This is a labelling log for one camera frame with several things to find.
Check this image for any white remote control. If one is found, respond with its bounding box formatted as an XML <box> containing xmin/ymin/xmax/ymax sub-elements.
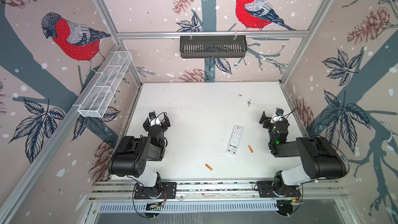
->
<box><xmin>227</xmin><ymin>125</ymin><xmax>243</xmax><ymax>156</ymax></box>

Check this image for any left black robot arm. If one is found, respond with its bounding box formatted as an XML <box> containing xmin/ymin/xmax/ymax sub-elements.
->
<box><xmin>108</xmin><ymin>112</ymin><xmax>176</xmax><ymax>200</ymax></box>

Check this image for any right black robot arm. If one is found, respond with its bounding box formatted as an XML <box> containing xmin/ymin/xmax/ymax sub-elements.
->
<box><xmin>254</xmin><ymin>112</ymin><xmax>348</xmax><ymax>198</ymax></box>

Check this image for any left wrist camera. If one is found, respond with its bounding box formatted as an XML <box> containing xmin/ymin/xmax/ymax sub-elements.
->
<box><xmin>148</xmin><ymin>111</ymin><xmax>161</xmax><ymax>126</ymax></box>

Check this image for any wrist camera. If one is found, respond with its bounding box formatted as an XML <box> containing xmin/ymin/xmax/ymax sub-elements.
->
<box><xmin>271</xmin><ymin>107</ymin><xmax>284</xmax><ymax>123</ymax></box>
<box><xmin>148</xmin><ymin>111</ymin><xmax>161</xmax><ymax>126</ymax></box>

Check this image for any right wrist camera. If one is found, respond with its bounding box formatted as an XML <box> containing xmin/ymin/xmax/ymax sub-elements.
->
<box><xmin>271</xmin><ymin>107</ymin><xmax>284</xmax><ymax>123</ymax></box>

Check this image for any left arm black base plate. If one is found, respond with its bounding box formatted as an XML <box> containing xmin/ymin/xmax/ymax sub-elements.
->
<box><xmin>133</xmin><ymin>182</ymin><xmax>177</xmax><ymax>200</ymax></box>

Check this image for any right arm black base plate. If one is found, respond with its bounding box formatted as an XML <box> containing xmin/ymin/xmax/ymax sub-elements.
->
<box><xmin>254</xmin><ymin>181</ymin><xmax>302</xmax><ymax>198</ymax></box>

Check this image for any white wire mesh basket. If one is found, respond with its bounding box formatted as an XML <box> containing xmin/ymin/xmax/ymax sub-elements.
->
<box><xmin>78</xmin><ymin>51</ymin><xmax>132</xmax><ymax>118</ymax></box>

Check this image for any white perforated cable duct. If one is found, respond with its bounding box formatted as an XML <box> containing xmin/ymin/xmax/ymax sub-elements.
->
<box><xmin>98</xmin><ymin>200</ymin><xmax>279</xmax><ymax>214</ymax></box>

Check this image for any aluminium front rail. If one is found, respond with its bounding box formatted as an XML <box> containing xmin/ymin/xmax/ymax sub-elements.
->
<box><xmin>88</xmin><ymin>178</ymin><xmax>348</xmax><ymax>202</ymax></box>

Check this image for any black wall basket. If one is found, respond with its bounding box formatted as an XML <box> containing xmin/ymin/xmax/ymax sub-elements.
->
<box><xmin>180</xmin><ymin>35</ymin><xmax>247</xmax><ymax>59</ymax></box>

